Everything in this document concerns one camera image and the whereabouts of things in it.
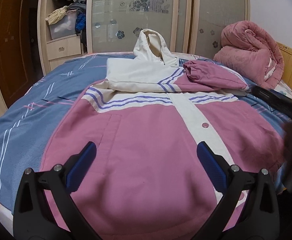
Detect blue striped bed sheet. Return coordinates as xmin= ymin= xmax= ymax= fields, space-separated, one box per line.
xmin=0 ymin=52 xmax=290 ymax=213

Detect frosted sliding wardrobe door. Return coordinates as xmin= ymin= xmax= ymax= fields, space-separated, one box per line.
xmin=86 ymin=0 xmax=179 ymax=53

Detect floral pillow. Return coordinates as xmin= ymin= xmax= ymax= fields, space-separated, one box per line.
xmin=274 ymin=80 xmax=292 ymax=99

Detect blue garment in wardrobe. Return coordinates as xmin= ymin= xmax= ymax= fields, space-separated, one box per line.
xmin=75 ymin=12 xmax=86 ymax=34

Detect brown wooden room door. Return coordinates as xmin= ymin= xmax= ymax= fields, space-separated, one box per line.
xmin=0 ymin=0 xmax=43 ymax=107

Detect beige crumpled cloth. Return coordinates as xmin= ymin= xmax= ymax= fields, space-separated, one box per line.
xmin=45 ymin=6 xmax=68 ymax=25

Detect rolled pink quilt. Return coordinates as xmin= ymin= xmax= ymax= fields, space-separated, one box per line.
xmin=213 ymin=21 xmax=284 ymax=89

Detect pink and white hooded jacket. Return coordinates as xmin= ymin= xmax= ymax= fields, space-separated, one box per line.
xmin=41 ymin=29 xmax=283 ymax=239

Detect wardrobe drawer with handle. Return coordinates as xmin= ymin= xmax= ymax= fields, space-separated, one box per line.
xmin=47 ymin=35 xmax=82 ymax=60

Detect clear plastic storage box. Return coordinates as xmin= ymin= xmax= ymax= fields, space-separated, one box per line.
xmin=49 ymin=11 xmax=77 ymax=40

